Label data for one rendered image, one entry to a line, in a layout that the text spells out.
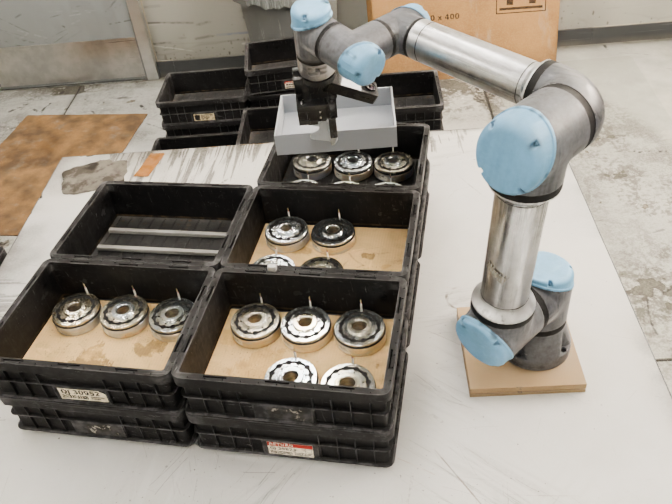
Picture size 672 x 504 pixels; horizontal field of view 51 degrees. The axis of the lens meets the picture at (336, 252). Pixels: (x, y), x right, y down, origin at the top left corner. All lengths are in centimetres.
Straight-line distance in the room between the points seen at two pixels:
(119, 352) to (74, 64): 335
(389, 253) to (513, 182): 62
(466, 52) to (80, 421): 102
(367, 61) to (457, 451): 75
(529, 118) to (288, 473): 80
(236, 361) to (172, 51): 329
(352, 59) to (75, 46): 351
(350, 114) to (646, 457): 98
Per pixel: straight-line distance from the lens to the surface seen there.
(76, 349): 159
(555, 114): 108
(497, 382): 151
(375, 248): 165
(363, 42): 129
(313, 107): 147
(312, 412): 131
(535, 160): 104
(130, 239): 183
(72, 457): 158
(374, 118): 171
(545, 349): 151
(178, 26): 448
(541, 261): 144
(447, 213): 196
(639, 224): 317
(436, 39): 131
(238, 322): 148
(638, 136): 375
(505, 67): 123
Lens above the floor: 189
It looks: 40 degrees down
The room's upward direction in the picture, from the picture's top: 7 degrees counter-clockwise
